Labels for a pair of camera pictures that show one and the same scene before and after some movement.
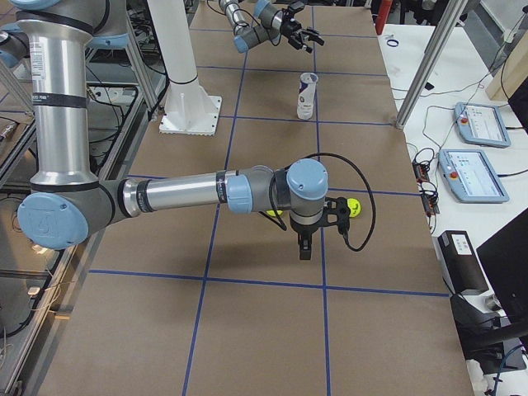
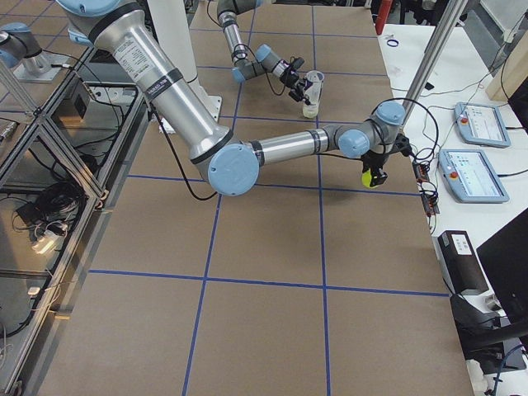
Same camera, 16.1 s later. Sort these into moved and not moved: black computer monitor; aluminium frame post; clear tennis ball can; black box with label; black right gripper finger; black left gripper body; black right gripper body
Moved: clear tennis ball can; black left gripper body; black right gripper finger; black right gripper body
Not moved: black box with label; aluminium frame post; black computer monitor
